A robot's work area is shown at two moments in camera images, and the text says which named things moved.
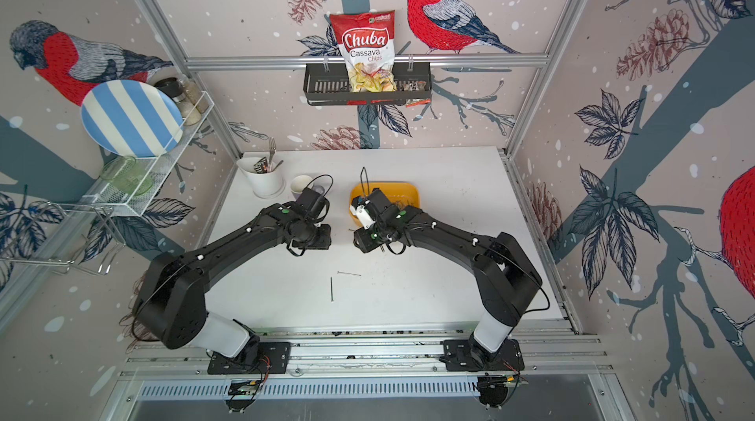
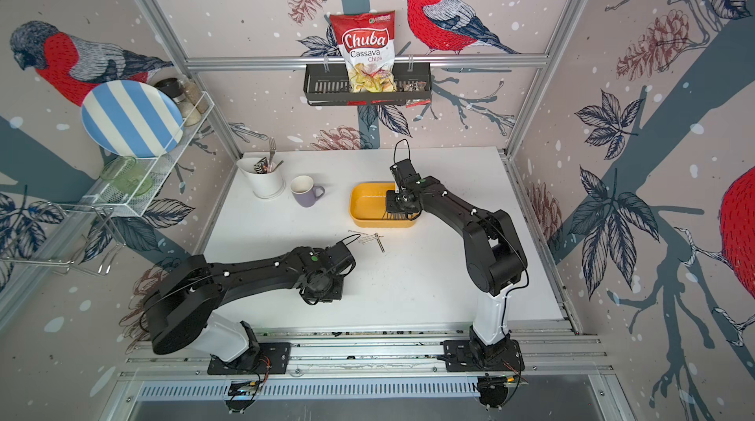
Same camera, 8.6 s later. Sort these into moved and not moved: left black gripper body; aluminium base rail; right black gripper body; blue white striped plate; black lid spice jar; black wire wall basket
Moved: left black gripper body; right black gripper body
Not moved: aluminium base rail; black wire wall basket; blue white striped plate; black lid spice jar
